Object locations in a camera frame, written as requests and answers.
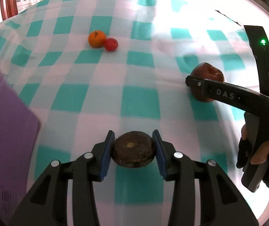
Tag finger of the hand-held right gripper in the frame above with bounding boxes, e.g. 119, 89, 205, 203
186, 75, 269, 111

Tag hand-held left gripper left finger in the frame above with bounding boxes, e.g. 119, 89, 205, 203
17, 130, 115, 226

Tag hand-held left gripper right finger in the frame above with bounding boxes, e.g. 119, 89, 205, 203
152, 129, 259, 226

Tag person's right hand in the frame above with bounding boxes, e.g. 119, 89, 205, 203
236, 124, 269, 192

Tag teal white checkered tablecloth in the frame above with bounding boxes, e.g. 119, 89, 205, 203
0, 0, 269, 226

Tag purple plastic board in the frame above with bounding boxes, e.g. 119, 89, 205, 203
0, 60, 41, 226

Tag red tomato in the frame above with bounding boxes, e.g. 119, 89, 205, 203
104, 38, 118, 52

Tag brown wooden frame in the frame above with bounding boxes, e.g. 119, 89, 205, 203
1, 0, 19, 21

